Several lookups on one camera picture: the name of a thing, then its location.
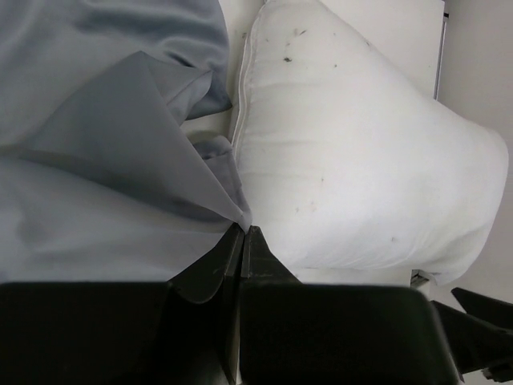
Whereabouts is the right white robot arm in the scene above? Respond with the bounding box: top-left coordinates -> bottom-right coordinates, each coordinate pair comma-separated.
433,288 -> 512,383

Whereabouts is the grey pillowcase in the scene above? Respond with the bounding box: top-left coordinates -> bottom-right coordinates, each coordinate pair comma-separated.
1,1 -> 252,283

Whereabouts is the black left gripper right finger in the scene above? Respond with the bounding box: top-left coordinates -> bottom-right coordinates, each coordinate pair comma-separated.
239,226 -> 300,384

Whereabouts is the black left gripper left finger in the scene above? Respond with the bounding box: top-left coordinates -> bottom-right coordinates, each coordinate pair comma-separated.
168,225 -> 244,384

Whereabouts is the white pillow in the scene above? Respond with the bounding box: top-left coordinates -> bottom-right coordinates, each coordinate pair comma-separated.
232,1 -> 509,284

